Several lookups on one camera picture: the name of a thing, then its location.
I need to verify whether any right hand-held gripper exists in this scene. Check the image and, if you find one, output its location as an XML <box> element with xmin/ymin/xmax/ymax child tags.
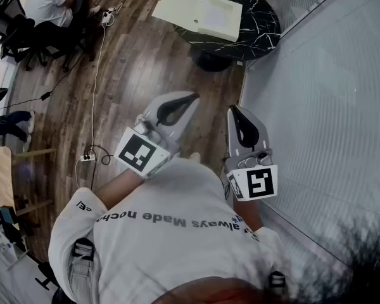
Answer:
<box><xmin>224</xmin><ymin>104</ymin><xmax>279</xmax><ymax>201</ymax></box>

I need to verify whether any person's white printed shirt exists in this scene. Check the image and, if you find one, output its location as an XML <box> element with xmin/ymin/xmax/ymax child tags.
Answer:
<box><xmin>47</xmin><ymin>155</ymin><xmax>302</xmax><ymax>304</ymax></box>

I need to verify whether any large white power strip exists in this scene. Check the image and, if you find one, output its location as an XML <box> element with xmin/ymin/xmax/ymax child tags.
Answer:
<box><xmin>101</xmin><ymin>6</ymin><xmax>118</xmax><ymax>25</ymax></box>

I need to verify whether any black looped cable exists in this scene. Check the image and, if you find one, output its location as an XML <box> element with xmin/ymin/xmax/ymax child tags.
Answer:
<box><xmin>84</xmin><ymin>144</ymin><xmax>112</xmax><ymax>191</ymax></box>

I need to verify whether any person's left forearm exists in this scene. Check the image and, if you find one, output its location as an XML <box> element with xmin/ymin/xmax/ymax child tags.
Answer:
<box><xmin>94</xmin><ymin>168</ymin><xmax>147</xmax><ymax>209</ymax></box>

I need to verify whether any light wooden table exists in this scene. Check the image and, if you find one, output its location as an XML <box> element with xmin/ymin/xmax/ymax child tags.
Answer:
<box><xmin>0</xmin><ymin>141</ymin><xmax>57</xmax><ymax>217</ymax></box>

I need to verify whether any black cable with adapter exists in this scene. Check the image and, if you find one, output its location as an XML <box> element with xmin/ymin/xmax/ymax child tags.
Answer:
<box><xmin>0</xmin><ymin>55</ymin><xmax>84</xmax><ymax>114</ymax></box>

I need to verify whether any long white cable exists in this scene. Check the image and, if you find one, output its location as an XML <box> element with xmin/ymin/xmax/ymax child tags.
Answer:
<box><xmin>74</xmin><ymin>23</ymin><xmax>108</xmax><ymax>190</ymax></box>

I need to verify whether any grey shoulder strap with buckle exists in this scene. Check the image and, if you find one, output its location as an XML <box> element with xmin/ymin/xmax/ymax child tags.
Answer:
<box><xmin>267</xmin><ymin>270</ymin><xmax>289</xmax><ymax>299</ymax></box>
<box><xmin>67</xmin><ymin>237</ymin><xmax>96</xmax><ymax>299</ymax></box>

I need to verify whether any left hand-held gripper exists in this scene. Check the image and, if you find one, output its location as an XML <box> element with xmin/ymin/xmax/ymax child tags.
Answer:
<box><xmin>113</xmin><ymin>90</ymin><xmax>201</xmax><ymax>180</ymax></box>

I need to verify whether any black office chair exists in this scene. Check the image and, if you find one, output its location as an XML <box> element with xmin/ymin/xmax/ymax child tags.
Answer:
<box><xmin>0</xmin><ymin>0</ymin><xmax>96</xmax><ymax>73</ymax></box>

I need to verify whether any person's right forearm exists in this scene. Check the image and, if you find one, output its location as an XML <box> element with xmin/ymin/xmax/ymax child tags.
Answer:
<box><xmin>232</xmin><ymin>197</ymin><xmax>263</xmax><ymax>234</ymax></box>

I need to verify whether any black marble round table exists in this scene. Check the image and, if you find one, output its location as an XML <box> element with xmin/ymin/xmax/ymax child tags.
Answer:
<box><xmin>170</xmin><ymin>0</ymin><xmax>281</xmax><ymax>73</ymax></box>

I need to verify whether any cream folder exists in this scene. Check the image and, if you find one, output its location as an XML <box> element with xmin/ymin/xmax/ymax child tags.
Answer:
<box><xmin>151</xmin><ymin>0</ymin><xmax>243</xmax><ymax>43</ymax></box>

